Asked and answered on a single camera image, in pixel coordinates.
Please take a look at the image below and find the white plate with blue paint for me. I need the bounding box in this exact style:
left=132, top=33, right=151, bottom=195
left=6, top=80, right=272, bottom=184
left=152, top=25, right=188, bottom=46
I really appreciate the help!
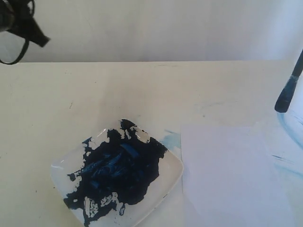
left=50, top=119, right=183, bottom=227

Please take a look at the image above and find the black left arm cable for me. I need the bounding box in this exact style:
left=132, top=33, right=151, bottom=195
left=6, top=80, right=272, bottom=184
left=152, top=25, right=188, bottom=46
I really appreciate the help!
left=0, top=30, right=31, bottom=65

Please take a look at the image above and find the white sheet of paper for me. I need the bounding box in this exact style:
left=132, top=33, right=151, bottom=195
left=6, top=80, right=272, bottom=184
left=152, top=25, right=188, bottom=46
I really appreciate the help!
left=181, top=123, right=303, bottom=227

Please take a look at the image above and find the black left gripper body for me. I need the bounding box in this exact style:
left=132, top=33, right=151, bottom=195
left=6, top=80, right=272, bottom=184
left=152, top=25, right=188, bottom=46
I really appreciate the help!
left=0, top=0, right=50, bottom=47

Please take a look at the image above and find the black paintbrush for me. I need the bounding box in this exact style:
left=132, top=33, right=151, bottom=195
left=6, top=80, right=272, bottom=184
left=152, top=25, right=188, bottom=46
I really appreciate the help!
left=274, top=52, right=303, bottom=113

